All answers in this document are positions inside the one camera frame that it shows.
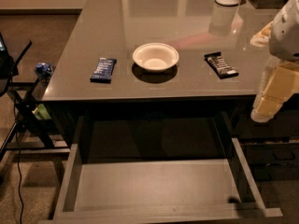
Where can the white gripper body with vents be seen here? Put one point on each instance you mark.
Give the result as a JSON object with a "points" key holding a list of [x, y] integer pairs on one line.
{"points": [[285, 38]]}

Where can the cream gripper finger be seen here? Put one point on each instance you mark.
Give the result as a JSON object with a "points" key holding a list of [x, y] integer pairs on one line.
{"points": [[261, 39], [278, 85]]}

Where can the black chocolate rxbar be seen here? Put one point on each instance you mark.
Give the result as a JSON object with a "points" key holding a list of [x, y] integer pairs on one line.
{"points": [[220, 66]]}

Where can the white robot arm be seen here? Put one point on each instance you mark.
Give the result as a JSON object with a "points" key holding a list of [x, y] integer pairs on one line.
{"points": [[280, 77]]}

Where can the blue rxbar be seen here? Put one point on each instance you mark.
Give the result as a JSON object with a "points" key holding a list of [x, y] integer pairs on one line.
{"points": [[103, 70]]}

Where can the open grey top drawer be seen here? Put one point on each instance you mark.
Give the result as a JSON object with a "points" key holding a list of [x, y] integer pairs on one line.
{"points": [[178, 170]]}

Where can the white bowl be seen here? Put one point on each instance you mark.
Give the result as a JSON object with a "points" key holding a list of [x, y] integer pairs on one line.
{"points": [[155, 57]]}

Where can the blue small object on stand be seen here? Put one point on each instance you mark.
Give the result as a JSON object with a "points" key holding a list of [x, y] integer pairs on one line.
{"points": [[43, 70]]}

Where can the green packet under table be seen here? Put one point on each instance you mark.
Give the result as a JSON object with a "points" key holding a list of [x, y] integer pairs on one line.
{"points": [[41, 112]]}

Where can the black folding side stand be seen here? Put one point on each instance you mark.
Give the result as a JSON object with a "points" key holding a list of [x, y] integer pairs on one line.
{"points": [[21, 94]]}

